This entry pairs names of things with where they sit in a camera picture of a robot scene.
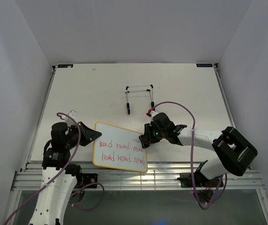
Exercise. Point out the left blue corner label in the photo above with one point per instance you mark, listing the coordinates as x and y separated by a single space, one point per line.
65 66

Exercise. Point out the wire whiteboard stand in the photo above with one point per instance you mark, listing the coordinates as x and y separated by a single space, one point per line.
139 93

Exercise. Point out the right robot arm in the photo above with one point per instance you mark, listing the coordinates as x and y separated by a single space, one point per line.
234 152

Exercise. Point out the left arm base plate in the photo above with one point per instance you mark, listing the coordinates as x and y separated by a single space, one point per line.
84 179

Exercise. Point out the blue corner label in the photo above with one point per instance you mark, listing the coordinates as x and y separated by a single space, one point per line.
65 66
204 65

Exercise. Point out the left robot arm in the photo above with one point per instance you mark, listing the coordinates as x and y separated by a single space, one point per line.
59 175

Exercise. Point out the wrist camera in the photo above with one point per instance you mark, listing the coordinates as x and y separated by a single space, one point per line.
70 118
151 113

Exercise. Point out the yellow framed whiteboard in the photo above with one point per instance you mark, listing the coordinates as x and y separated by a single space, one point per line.
119 148

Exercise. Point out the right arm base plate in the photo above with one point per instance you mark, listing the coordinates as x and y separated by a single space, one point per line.
200 181

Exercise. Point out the right blue corner label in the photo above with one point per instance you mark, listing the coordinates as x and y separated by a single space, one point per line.
204 65

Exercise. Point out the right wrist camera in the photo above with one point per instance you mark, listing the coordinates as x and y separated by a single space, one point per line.
151 113

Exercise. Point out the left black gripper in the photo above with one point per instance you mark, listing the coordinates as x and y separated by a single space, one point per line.
88 133

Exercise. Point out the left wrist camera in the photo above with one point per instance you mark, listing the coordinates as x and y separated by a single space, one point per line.
70 118

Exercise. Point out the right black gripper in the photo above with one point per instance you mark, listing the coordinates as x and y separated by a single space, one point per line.
147 138

